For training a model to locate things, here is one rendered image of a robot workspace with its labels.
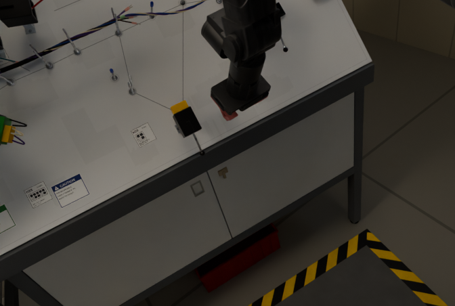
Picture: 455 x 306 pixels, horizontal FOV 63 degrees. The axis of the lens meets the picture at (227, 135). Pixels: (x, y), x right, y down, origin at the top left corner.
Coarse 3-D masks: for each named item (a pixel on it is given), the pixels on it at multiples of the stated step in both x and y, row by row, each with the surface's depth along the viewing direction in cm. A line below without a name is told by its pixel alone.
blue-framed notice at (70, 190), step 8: (72, 176) 91; (80, 176) 92; (56, 184) 90; (64, 184) 91; (72, 184) 91; (80, 184) 92; (56, 192) 90; (64, 192) 91; (72, 192) 91; (80, 192) 91; (88, 192) 92; (64, 200) 91; (72, 200) 91
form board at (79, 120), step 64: (64, 0) 94; (128, 0) 98; (192, 0) 102; (320, 0) 110; (64, 64) 93; (128, 64) 96; (192, 64) 100; (320, 64) 108; (64, 128) 92; (128, 128) 95; (0, 192) 88
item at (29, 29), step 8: (0, 0) 81; (8, 0) 82; (16, 0) 82; (24, 0) 82; (0, 8) 82; (8, 8) 82; (16, 8) 82; (24, 8) 82; (0, 16) 81; (8, 16) 81; (16, 16) 82; (24, 16) 82; (32, 16) 83; (8, 24) 84; (16, 24) 85; (24, 24) 86; (32, 24) 92; (32, 32) 92
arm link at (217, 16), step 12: (216, 12) 62; (204, 24) 64; (216, 24) 61; (204, 36) 65; (216, 36) 63; (228, 36) 54; (216, 48) 64; (228, 48) 56; (240, 48) 54; (240, 60) 57
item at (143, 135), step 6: (144, 126) 96; (132, 132) 95; (138, 132) 96; (144, 132) 96; (150, 132) 96; (138, 138) 95; (144, 138) 96; (150, 138) 96; (156, 138) 96; (138, 144) 95; (144, 144) 96
